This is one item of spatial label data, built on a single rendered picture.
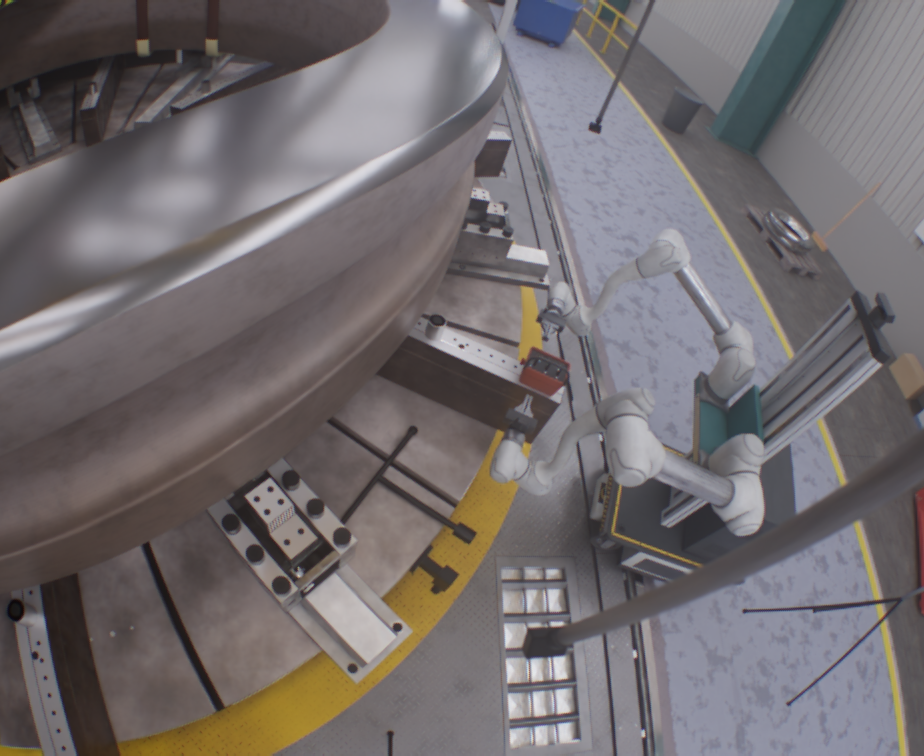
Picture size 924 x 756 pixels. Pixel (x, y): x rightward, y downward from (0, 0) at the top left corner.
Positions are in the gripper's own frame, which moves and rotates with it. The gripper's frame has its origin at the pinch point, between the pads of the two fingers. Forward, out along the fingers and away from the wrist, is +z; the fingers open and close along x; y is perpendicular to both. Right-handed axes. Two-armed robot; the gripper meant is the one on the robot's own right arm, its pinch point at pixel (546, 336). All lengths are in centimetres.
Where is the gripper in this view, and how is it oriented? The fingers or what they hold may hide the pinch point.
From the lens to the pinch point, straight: 224.2
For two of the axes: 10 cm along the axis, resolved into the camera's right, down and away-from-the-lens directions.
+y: 2.5, -5.8, -7.8
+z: -3.3, 7.0, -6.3
